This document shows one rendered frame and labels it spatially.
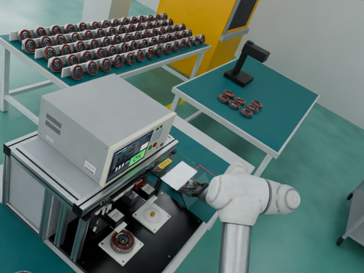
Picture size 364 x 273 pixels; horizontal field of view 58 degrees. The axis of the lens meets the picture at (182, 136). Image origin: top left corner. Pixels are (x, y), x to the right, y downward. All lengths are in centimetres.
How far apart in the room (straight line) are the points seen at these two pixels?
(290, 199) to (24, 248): 110
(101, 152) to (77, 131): 13
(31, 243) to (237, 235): 90
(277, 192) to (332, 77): 527
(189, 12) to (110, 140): 389
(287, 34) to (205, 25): 200
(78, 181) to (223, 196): 58
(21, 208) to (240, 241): 98
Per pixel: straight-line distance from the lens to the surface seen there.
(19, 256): 158
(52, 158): 143
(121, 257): 158
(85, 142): 131
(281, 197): 119
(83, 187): 134
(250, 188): 115
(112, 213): 153
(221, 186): 112
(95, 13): 541
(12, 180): 159
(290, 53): 644
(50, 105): 139
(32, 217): 161
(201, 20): 490
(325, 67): 637
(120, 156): 129
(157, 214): 178
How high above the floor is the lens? 210
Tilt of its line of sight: 34 degrees down
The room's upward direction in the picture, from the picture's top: 23 degrees clockwise
